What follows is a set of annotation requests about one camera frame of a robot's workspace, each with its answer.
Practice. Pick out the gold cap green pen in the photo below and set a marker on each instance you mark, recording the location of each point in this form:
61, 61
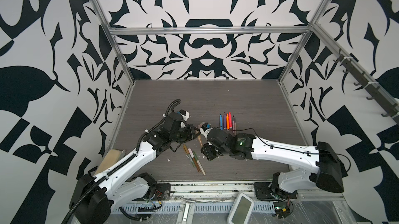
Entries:
188, 155

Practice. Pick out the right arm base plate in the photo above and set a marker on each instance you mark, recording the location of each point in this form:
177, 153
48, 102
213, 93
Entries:
265, 191

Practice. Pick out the beige foam pad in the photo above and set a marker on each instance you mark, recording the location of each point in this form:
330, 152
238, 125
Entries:
112, 157

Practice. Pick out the small circuit board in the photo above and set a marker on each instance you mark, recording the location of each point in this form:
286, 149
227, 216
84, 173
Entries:
283, 209

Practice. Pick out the green cap beige pen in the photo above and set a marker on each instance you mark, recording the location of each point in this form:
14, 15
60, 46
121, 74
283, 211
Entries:
198, 162

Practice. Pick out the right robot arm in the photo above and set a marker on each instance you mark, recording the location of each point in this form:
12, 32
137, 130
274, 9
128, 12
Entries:
313, 166

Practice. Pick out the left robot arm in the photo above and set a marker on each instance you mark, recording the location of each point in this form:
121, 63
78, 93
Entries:
96, 197

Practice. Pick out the blue marker pen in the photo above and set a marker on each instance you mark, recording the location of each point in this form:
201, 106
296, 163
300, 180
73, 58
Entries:
221, 126

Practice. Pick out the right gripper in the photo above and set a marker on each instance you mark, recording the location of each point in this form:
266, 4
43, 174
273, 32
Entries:
208, 154

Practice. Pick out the black coat hook rail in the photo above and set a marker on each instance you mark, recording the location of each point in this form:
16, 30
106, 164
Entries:
364, 80

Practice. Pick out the tan cap beige pen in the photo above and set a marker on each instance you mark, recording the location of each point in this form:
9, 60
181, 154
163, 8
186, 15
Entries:
200, 135

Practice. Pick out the orange marker pen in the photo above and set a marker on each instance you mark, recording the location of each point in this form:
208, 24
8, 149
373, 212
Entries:
227, 118

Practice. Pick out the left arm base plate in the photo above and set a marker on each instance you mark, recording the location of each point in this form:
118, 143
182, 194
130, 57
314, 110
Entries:
162, 191

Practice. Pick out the purple marker pen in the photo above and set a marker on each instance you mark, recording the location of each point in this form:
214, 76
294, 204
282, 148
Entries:
224, 121

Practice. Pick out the pink-red marker pen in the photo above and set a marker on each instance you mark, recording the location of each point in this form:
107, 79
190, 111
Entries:
230, 120

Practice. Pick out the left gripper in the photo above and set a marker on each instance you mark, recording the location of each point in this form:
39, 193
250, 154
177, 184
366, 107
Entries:
189, 128

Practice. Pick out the white plastic clip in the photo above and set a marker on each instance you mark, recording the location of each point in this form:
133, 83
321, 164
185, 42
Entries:
186, 213

